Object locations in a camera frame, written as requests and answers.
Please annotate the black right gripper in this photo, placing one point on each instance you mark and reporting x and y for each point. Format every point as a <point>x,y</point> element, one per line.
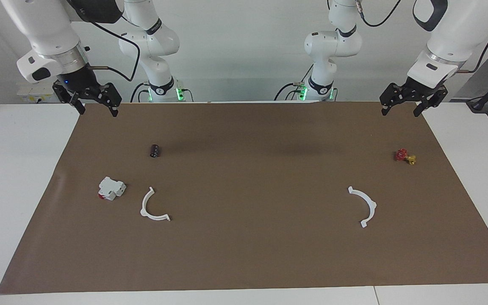
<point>79,80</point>

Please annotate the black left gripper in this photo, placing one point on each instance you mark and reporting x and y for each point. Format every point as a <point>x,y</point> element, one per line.
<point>417,92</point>

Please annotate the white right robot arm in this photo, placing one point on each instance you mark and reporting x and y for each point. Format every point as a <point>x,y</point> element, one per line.
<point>49,29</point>

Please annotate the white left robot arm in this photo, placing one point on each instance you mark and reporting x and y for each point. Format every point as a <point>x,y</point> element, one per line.
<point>460,29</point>

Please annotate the white power strip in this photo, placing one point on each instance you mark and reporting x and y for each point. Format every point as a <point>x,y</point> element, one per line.
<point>32,94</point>

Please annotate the red and yellow valve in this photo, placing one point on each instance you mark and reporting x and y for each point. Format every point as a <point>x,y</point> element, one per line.
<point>401,155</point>

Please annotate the black cylindrical capacitor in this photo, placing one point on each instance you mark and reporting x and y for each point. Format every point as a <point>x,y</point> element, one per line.
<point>155,151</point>

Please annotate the white circuit breaker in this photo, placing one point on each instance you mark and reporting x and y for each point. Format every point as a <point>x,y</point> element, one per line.
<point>110,187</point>

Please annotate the brown table mat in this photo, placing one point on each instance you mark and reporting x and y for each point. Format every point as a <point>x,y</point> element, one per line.
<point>244,254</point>

